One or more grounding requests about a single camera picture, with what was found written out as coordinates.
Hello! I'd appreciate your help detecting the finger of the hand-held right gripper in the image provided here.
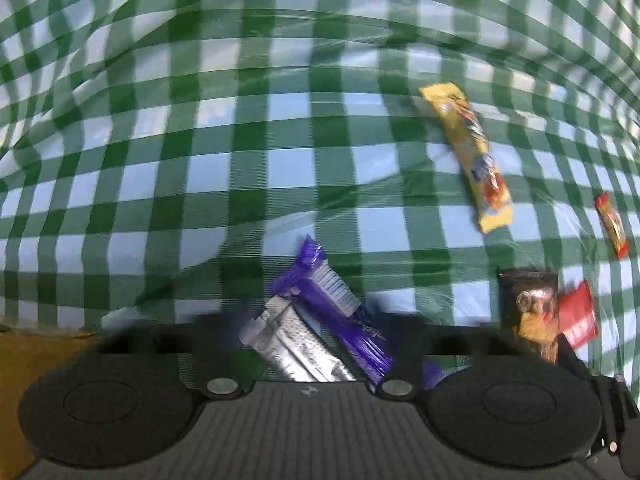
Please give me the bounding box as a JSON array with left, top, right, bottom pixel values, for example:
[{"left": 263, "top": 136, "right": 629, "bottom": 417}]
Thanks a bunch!
[{"left": 555, "top": 334, "right": 601, "bottom": 382}]

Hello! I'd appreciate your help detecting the small red snack packet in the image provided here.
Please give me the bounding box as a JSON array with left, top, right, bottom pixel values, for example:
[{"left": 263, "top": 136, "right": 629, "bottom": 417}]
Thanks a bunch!
[{"left": 556, "top": 280, "right": 600, "bottom": 350}]

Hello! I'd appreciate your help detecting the green checked sofa cover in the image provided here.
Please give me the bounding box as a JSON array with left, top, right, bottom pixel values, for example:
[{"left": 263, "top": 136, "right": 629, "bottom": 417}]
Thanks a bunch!
[{"left": 0, "top": 0, "right": 640, "bottom": 392}]

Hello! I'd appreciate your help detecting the purple snack bar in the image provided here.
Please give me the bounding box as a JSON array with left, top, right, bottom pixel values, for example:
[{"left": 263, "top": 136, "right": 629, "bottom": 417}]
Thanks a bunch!
[{"left": 269, "top": 235, "right": 444, "bottom": 394}]

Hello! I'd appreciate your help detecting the dark brown snack packet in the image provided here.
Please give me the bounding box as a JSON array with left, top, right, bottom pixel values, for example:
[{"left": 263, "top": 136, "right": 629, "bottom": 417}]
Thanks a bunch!
[{"left": 497, "top": 268, "right": 560, "bottom": 364}]

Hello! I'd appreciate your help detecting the yellow snack bar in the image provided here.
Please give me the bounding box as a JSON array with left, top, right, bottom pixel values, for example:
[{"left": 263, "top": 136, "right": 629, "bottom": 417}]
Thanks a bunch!
[{"left": 419, "top": 82, "right": 515, "bottom": 235}]

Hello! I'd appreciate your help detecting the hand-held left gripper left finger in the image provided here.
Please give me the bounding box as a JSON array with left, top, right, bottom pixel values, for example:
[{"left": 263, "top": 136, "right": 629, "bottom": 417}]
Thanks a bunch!
[{"left": 99, "top": 311, "right": 262, "bottom": 397}]

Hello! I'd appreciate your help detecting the silver snack bar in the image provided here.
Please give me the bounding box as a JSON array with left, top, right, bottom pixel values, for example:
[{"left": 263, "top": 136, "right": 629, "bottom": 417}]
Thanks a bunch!
[{"left": 239, "top": 295, "right": 359, "bottom": 384}]

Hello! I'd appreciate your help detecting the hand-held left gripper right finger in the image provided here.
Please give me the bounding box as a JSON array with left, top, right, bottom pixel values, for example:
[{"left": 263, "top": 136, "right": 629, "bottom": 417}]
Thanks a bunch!
[{"left": 372, "top": 316, "right": 507, "bottom": 401}]

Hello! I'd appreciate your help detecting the small red snack bar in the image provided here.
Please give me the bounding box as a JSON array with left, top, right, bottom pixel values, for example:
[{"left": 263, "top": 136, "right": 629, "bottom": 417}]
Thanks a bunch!
[{"left": 594, "top": 192, "right": 630, "bottom": 261}]

